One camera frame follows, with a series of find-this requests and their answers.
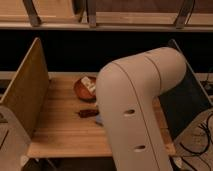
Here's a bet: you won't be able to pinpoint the white sponge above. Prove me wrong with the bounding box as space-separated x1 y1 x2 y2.
81 77 96 93

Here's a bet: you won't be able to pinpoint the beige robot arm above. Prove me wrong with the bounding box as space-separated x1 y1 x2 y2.
96 47 186 171

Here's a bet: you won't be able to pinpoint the brown wooden bowl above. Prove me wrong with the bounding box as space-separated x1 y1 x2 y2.
73 76 96 101

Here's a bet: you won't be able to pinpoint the blue cloth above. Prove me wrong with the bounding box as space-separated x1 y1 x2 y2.
95 115 103 126

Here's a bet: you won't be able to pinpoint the dark red chili pepper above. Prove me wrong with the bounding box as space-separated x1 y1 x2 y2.
78 109 99 118

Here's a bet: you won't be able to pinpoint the right dark side panel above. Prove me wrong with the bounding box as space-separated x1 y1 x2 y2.
157 38 213 141

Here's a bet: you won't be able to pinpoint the left wooden side panel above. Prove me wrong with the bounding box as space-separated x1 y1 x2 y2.
0 38 49 141

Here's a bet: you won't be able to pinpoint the upper wooden shelf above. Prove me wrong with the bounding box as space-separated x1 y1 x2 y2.
0 0 213 32

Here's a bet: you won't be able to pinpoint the middle metal shelf bracket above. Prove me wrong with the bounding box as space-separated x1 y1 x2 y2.
87 0 96 28

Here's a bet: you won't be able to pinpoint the metal shelf bracket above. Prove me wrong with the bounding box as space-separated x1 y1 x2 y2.
174 0 195 29
22 0 41 27
87 0 96 28

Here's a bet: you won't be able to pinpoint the left metal shelf bracket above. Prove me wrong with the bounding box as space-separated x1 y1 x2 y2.
22 0 41 27

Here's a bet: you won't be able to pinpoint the black cables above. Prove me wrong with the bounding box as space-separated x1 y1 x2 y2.
179 111 213 171

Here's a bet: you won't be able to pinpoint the right metal shelf bracket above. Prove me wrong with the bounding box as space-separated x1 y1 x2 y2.
174 0 195 29

